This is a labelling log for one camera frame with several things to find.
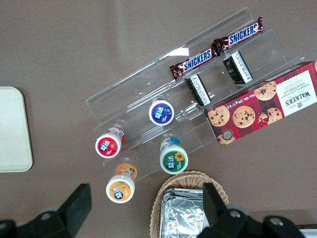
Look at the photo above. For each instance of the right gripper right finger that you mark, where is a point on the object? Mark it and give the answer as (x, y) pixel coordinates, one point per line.
(218, 218)

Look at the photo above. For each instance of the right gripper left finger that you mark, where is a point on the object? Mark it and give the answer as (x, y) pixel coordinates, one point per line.
(74, 210)

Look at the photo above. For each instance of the light tan wicker basket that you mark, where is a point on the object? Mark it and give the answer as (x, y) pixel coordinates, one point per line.
(173, 181)

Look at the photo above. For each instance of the white rectangular snack tray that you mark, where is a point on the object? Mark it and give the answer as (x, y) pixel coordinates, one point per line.
(312, 234)

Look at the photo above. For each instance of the cream plastic tray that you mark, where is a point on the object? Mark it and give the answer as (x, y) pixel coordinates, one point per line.
(12, 129)

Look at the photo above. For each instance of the silver foil pack stack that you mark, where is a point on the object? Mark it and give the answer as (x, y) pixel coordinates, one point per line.
(180, 215)

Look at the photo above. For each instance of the orange gum jar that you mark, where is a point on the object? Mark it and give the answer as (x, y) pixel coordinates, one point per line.
(120, 191)

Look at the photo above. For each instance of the green gum jar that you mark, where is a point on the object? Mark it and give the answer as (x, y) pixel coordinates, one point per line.
(173, 161)

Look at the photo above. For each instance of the red gum jar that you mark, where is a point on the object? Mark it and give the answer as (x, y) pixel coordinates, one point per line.
(107, 146)

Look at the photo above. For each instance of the blue gum jar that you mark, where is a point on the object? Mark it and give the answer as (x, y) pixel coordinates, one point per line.
(161, 113)

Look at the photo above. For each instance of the red Walkers cookie box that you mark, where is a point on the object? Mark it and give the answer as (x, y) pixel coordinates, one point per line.
(260, 104)

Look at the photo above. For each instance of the clear acrylic step stand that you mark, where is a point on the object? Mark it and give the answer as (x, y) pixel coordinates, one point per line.
(267, 47)
(133, 99)

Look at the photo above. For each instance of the small black snack box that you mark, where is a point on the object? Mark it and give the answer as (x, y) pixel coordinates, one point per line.
(239, 67)
(198, 90)

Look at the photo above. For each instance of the Snickers chocolate bar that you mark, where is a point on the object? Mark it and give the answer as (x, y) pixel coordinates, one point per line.
(241, 36)
(196, 60)

